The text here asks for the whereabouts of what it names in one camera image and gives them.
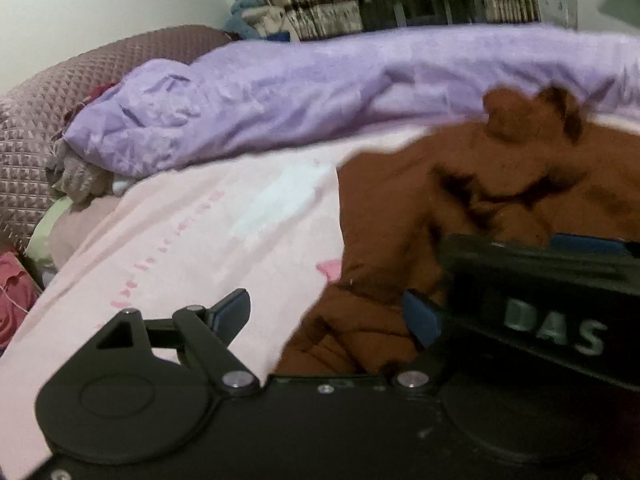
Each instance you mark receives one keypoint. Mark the purple duvet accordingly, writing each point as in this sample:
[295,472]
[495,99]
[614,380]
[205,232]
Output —
[256,96]

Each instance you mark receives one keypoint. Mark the brown padded jacket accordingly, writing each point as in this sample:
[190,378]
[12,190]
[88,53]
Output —
[534,167]

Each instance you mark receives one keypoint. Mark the green pink pillow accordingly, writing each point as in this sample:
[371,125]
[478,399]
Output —
[61,231]

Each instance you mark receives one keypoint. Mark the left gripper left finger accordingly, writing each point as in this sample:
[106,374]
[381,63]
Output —
[229,315]

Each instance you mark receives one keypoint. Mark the pink bed sheet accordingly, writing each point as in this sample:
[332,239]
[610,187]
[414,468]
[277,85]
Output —
[266,223]

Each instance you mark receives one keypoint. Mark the blue white plush pile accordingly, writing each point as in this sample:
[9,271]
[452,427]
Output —
[255,20]

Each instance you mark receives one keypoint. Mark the grey knitted garment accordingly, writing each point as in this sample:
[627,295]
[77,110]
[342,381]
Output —
[69,174]

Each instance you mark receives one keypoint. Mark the mauve quilted headboard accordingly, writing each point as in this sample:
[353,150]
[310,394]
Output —
[33,112]

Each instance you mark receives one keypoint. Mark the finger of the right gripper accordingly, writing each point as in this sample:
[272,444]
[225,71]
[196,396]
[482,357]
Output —
[589,245]

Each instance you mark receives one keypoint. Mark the red pink cloth bundle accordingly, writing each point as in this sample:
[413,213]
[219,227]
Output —
[19,293]

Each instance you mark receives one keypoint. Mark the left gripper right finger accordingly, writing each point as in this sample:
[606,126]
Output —
[422,318]

